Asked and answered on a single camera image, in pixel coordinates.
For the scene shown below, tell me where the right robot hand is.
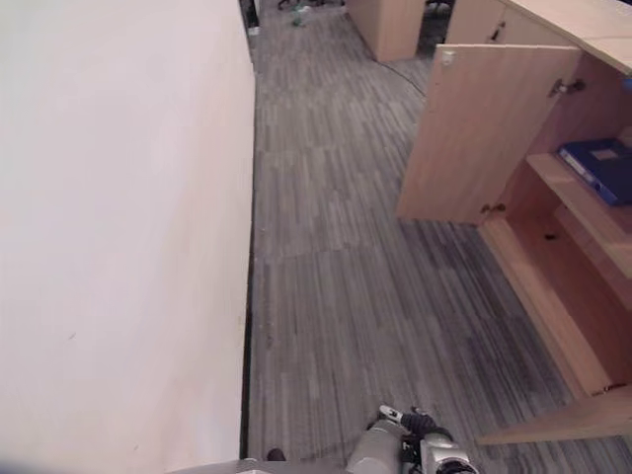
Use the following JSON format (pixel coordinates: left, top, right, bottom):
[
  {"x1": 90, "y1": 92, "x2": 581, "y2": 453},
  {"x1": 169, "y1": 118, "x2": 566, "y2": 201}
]
[{"x1": 377, "y1": 403, "x2": 440, "y2": 440}]

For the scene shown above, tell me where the wooden desk side panel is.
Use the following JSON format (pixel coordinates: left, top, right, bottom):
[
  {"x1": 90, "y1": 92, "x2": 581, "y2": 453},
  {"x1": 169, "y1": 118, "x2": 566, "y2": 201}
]
[{"x1": 345, "y1": 0, "x2": 424, "y2": 63}]

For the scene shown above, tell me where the wooden cabinet door with latch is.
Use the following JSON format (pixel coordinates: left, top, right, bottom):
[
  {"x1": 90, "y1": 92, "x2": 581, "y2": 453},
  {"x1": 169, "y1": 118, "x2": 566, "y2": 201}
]
[{"x1": 396, "y1": 42, "x2": 585, "y2": 226}]

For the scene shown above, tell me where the closed wooden cabinet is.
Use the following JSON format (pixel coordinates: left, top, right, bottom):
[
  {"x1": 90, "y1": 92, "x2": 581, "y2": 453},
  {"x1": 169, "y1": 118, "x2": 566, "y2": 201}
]
[{"x1": 443, "y1": 0, "x2": 547, "y2": 48}]

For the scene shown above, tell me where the wooden cabinet shelf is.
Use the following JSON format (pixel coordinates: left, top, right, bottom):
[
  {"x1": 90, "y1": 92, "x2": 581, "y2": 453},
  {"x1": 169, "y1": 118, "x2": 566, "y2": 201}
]
[{"x1": 524, "y1": 152, "x2": 632, "y2": 278}]

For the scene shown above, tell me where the light wooden office cabinet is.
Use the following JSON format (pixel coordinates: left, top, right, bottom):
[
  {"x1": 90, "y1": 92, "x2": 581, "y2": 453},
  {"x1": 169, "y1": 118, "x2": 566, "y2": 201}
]
[{"x1": 476, "y1": 0, "x2": 632, "y2": 397}]

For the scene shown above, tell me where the black floor cable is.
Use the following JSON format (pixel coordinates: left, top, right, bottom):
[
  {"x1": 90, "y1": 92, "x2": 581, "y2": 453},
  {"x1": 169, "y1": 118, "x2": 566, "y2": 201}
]
[{"x1": 378, "y1": 58, "x2": 428, "y2": 101}]

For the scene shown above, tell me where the blue lever arch folder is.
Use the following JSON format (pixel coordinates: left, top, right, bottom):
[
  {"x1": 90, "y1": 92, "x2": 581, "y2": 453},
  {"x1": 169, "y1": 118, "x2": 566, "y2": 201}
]
[{"x1": 558, "y1": 139, "x2": 632, "y2": 207}]

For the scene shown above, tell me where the plain wooden cabinet door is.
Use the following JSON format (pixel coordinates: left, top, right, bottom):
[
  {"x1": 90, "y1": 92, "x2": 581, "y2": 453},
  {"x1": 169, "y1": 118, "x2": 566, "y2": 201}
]
[{"x1": 475, "y1": 382, "x2": 632, "y2": 448}]

